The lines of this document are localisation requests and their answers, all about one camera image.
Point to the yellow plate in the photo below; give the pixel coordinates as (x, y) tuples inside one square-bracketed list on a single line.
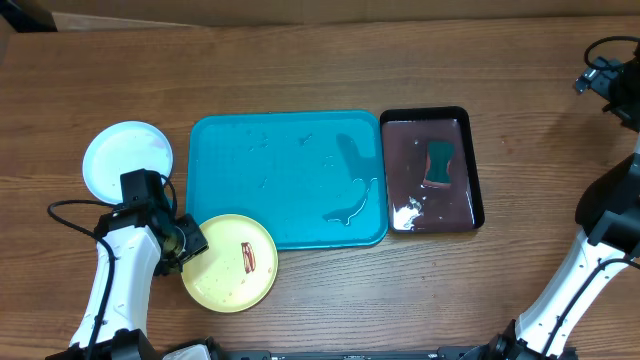
[(237, 270)]

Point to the green scrub sponge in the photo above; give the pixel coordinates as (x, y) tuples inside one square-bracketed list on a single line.
[(439, 156)]

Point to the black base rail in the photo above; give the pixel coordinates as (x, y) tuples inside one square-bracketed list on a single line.
[(207, 349)]

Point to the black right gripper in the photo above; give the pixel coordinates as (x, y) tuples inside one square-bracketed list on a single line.
[(600, 81)]

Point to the light blue plate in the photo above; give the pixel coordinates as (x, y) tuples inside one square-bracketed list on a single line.
[(122, 148)]

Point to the teal plastic tray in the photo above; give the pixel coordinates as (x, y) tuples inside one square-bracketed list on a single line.
[(313, 179)]

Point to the cardboard backboard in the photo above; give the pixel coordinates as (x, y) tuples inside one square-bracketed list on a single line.
[(271, 12)]

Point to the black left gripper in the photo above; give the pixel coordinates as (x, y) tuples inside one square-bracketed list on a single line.
[(195, 243)]

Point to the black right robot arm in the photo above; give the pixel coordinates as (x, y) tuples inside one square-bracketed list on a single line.
[(607, 241)]

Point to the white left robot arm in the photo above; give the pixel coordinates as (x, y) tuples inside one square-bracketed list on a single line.
[(138, 239)]

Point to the black water tray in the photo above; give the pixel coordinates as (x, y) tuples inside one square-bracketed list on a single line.
[(415, 207)]

